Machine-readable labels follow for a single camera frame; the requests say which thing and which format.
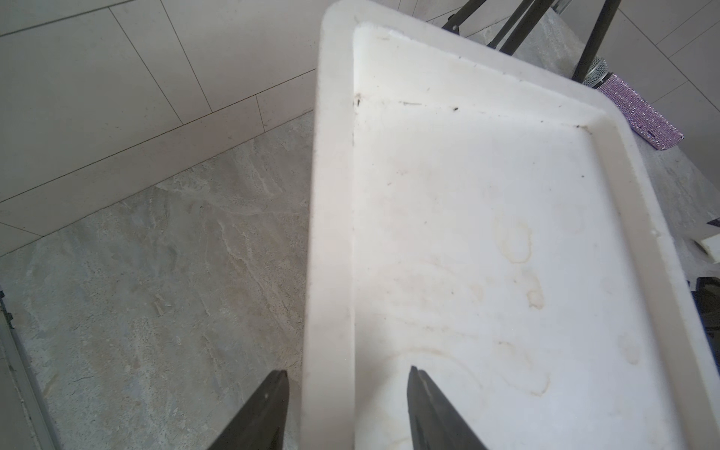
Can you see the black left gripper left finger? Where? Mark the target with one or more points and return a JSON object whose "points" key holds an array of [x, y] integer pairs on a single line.
{"points": [[260, 423]]}

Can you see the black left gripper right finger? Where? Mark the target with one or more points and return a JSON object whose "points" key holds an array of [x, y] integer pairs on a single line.
{"points": [[434, 421]]}

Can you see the white three-drawer cabinet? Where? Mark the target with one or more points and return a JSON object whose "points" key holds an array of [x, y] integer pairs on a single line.
{"points": [[493, 224]]}

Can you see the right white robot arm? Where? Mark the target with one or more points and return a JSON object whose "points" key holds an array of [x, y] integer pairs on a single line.
{"points": [[706, 293]]}

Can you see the purple glitter microphone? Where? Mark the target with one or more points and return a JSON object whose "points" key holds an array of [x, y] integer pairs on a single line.
{"points": [[642, 117]]}

